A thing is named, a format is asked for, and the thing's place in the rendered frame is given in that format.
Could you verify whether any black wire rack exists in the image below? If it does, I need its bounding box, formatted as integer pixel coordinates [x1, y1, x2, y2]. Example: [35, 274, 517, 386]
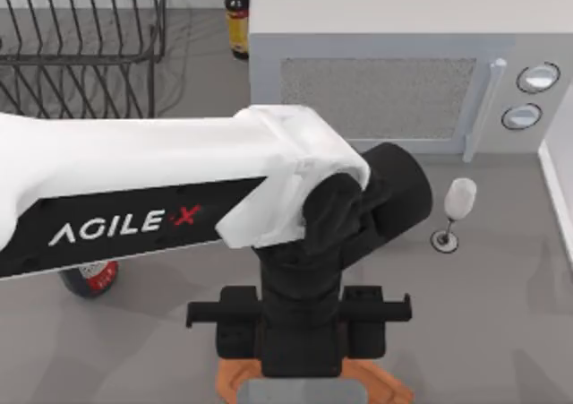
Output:
[0, 0, 170, 119]

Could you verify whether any red and black can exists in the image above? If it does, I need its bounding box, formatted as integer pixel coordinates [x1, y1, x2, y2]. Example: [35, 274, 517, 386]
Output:
[57, 260, 120, 299]

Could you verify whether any pale microwave door handle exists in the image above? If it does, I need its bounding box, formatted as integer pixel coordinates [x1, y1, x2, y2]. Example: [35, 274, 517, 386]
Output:
[462, 57, 509, 164]

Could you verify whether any pale microwave door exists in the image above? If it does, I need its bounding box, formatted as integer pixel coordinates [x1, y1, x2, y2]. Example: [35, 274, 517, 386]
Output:
[248, 34, 517, 155]

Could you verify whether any large round microwave knob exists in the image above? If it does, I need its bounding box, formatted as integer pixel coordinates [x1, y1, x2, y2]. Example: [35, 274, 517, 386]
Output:
[516, 62, 562, 94]

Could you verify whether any small round microwave knob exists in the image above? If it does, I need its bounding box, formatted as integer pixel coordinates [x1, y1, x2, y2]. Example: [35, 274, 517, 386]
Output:
[500, 103, 544, 132]

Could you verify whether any dark brown bottle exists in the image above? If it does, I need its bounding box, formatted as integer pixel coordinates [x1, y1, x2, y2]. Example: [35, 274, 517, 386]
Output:
[223, 0, 252, 63]

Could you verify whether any pale microwave oven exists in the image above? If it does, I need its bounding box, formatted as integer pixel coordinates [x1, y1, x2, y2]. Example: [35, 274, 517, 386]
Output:
[247, 0, 573, 164]

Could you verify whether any clear wine glass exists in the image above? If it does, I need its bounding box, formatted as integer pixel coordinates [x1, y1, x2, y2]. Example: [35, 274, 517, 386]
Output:
[430, 176, 478, 254]

